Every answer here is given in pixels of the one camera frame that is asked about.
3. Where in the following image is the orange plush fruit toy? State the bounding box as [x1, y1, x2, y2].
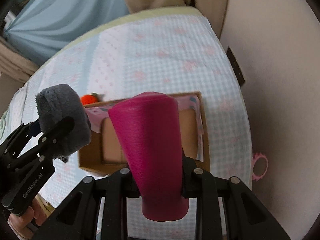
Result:
[80, 93, 104, 105]

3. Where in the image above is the magenta foam roll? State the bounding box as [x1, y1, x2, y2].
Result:
[108, 92, 189, 222]

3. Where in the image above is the person's left hand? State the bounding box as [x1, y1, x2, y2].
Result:
[8, 198, 47, 239]

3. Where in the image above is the grey fluffy plush item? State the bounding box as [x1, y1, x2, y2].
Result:
[35, 84, 91, 163]

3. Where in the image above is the pink ring toy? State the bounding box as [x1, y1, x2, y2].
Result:
[252, 153, 268, 181]

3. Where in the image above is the cardboard box with pink lining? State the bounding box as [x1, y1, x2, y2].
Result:
[79, 92, 210, 176]

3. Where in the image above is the dark wall plate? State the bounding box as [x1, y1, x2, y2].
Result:
[226, 47, 245, 87]

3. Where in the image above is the light blue hanging sheet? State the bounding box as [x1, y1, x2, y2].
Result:
[4, 0, 129, 66]

